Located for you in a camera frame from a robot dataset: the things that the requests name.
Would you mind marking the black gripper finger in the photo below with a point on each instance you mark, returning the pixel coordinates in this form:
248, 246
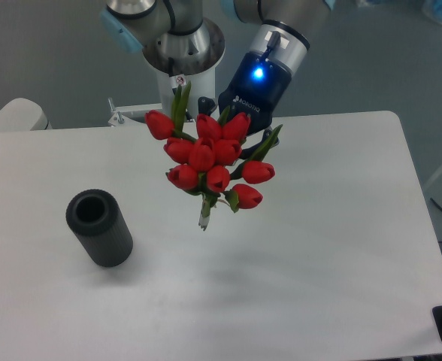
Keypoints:
207, 106
259, 151

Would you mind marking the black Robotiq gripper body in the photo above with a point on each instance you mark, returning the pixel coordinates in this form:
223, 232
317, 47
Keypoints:
255, 89

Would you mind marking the red tulip bouquet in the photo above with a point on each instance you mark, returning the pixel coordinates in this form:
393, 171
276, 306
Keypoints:
204, 162

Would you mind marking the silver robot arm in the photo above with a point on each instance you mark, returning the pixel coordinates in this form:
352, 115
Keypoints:
184, 48

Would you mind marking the black ribbed cylindrical vase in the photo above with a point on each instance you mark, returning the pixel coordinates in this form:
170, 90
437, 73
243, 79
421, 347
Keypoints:
94, 216

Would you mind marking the white chair back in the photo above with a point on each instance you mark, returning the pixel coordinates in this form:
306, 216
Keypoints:
22, 115

